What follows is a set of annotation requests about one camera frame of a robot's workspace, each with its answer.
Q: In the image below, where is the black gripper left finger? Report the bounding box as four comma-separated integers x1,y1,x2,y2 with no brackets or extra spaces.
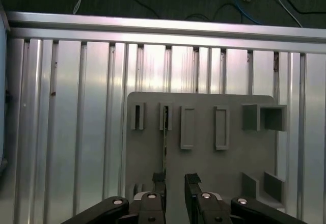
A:
60,172,168,224

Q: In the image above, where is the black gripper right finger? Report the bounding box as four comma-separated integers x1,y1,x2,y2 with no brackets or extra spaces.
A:
185,173,308,224

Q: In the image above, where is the grey cable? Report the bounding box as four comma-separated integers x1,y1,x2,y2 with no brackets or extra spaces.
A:
267,0,304,28

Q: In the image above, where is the grey parts rack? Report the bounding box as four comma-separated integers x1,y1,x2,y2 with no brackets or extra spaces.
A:
125,91,288,212

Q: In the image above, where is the blue cable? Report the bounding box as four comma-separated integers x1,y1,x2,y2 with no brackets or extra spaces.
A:
230,0,267,25

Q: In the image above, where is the green RAM stick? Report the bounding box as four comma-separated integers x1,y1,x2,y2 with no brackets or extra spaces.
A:
161,105,169,182

